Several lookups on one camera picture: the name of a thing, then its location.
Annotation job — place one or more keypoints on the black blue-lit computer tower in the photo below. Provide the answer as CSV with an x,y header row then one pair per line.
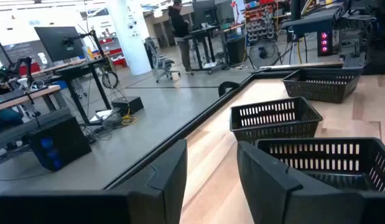
x,y
64,143

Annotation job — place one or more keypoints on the black aluminium table frame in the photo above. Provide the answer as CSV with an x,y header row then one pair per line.
x,y
179,132

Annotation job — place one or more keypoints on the black standing desk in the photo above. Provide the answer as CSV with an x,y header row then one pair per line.
x,y
71,71
204,31

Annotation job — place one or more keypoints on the red shelf unit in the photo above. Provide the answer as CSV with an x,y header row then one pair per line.
x,y
117,51

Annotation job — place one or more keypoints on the white pillar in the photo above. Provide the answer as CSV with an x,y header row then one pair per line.
x,y
130,37

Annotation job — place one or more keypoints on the black frame clamp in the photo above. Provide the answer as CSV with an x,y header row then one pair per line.
x,y
226,88

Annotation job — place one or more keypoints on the black pole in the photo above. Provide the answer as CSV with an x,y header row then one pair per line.
x,y
296,9

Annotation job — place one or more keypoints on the black background robot arm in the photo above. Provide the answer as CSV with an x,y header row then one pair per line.
x,y
29,71

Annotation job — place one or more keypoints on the black computer monitor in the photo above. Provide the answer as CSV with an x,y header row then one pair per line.
x,y
57,43

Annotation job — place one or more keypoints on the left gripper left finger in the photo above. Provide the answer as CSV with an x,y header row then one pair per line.
x,y
155,199

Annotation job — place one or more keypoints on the parts bin shelf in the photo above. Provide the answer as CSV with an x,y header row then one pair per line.
x,y
260,25

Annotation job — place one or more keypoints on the person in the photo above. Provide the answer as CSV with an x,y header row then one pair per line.
x,y
179,28

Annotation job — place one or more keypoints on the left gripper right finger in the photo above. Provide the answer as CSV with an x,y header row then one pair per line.
x,y
273,199

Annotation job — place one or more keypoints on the grey office chair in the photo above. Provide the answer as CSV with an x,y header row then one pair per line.
x,y
164,63

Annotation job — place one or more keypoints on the small black box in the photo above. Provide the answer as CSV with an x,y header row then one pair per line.
x,y
128,104

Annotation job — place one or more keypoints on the black slotted plastic basket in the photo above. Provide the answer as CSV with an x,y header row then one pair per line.
x,y
273,132
319,93
319,156

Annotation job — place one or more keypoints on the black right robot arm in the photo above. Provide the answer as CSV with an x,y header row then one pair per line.
x,y
380,46

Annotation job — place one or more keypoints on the dark background monitor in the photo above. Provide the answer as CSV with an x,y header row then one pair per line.
x,y
204,12

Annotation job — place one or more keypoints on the black floor fan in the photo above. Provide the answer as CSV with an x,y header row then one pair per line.
x,y
263,53

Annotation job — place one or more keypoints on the black bin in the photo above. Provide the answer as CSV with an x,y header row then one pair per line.
x,y
235,49

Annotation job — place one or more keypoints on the wooden top desk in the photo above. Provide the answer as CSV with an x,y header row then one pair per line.
x,y
30,95

